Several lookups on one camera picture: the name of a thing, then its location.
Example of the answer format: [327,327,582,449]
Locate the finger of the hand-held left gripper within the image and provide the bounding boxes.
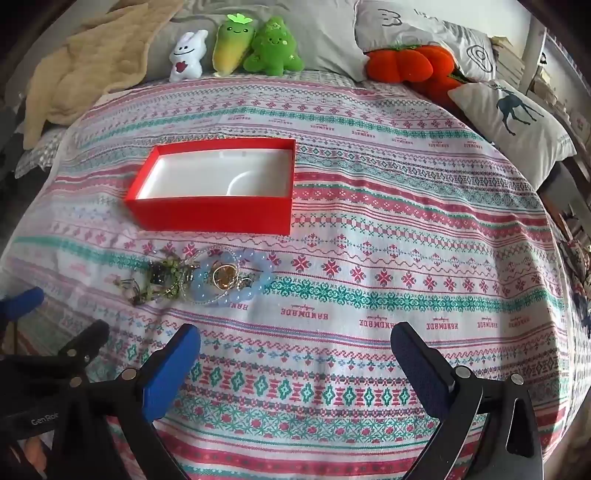
[0,319,110,385]
[0,286,45,324]

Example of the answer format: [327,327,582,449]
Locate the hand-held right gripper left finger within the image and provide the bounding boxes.
[51,323,202,480]

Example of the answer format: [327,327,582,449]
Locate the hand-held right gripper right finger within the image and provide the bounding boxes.
[390,322,544,480]

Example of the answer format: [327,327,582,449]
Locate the green bead bracelet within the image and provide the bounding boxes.
[130,257,195,306]

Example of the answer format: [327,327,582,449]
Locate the blue bead bracelet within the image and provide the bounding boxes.
[191,248,281,308]

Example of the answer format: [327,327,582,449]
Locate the gold brooch with green gem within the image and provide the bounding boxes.
[211,262,241,289]

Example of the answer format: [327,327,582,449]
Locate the red cardboard box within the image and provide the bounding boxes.
[124,137,297,236]

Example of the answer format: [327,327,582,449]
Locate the red green patterned bedsheet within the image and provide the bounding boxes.
[0,69,591,480]

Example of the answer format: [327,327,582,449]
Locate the grey patterned sheet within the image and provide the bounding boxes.
[14,124,71,180]

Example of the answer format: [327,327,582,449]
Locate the beige quilted blanket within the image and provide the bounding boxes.
[21,0,186,149]

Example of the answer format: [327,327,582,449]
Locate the white deer print pillow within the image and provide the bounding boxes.
[447,79,578,191]

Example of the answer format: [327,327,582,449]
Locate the white rabbit plush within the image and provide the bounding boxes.
[168,30,206,84]

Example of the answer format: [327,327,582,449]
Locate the orange pumpkin plush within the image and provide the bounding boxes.
[366,44,465,110]

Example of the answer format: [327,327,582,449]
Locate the yellow green vegetable plush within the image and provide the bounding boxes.
[212,13,256,77]

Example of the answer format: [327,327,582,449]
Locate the white shelf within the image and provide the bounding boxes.
[489,18,591,153]

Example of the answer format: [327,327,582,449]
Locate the green tree plush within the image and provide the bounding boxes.
[243,16,304,75]

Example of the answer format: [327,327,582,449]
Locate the grey printed pillow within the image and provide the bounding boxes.
[354,0,498,84]

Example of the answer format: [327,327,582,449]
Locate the plain grey pillow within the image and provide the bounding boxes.
[139,0,370,85]

